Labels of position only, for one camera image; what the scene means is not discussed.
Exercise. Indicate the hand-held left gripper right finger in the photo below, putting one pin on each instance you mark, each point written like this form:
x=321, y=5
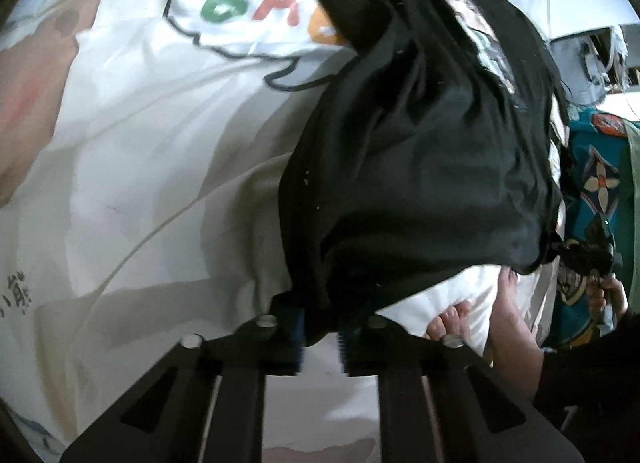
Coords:
x=350, y=353

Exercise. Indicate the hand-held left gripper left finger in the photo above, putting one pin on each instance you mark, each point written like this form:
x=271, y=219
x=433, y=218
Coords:
x=295, y=343

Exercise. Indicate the cream printed bed sheet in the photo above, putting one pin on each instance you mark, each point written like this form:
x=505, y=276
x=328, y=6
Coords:
x=150, y=143

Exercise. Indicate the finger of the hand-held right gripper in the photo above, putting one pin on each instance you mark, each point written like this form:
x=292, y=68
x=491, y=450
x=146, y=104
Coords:
x=560, y=250

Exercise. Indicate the person's right hand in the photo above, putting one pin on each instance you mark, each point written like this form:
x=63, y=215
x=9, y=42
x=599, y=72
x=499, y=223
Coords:
x=607, y=300

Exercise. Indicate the teal printed blanket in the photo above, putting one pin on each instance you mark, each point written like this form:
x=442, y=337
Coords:
x=595, y=183

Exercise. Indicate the person's right foot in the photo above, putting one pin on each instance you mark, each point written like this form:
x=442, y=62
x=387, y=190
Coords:
x=515, y=328

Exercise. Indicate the black cartoon print t-shirt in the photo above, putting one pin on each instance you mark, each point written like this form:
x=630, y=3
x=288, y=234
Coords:
x=425, y=168

